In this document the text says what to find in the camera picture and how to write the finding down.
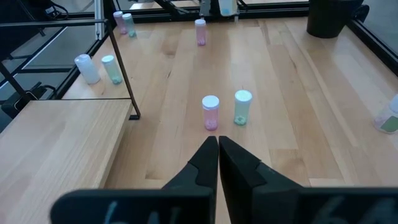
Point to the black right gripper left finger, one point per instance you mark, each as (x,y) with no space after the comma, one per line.
(199,186)

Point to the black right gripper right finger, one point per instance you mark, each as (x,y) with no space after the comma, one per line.
(242,186)

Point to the pink medicine bottle white cap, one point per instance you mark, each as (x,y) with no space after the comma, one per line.
(211,113)
(120,23)
(200,32)

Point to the green medicine bottle white cap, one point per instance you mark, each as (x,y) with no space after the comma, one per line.
(242,107)
(112,70)

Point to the clear labelled medicine bottle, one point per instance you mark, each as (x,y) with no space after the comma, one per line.
(388,119)

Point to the clear green plastic cup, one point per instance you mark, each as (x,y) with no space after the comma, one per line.
(129,25)

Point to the black plant pot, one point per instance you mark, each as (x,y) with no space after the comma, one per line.
(332,18)

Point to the black floor power adapter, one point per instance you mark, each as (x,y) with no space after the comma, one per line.
(18,102)

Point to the black metal table frame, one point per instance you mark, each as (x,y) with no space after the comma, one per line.
(273,13)

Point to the silver aluminium frame post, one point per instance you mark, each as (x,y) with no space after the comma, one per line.
(99,18)

